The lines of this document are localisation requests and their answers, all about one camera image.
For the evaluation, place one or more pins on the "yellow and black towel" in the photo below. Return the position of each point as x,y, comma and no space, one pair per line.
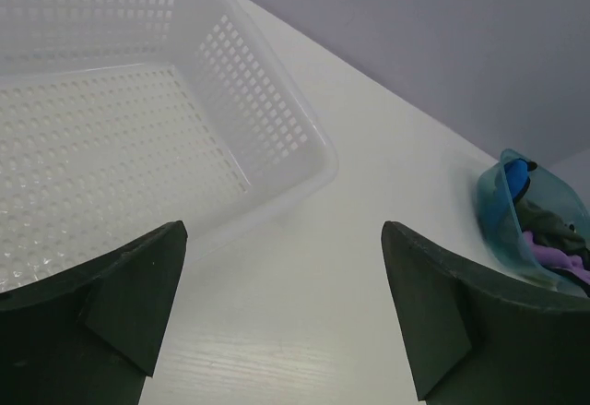
550,230

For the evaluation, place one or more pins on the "teal translucent plastic bin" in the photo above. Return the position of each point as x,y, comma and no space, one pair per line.
501,230

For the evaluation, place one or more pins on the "white perforated plastic basket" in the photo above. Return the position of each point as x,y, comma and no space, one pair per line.
118,116

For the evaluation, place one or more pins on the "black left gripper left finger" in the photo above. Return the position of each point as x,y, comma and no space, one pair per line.
92,334

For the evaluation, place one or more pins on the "blue microfiber towel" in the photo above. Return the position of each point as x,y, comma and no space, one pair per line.
517,173

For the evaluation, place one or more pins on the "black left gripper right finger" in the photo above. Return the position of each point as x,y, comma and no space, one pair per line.
473,335

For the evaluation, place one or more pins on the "purple microfiber towel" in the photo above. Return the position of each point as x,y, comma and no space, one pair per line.
555,259

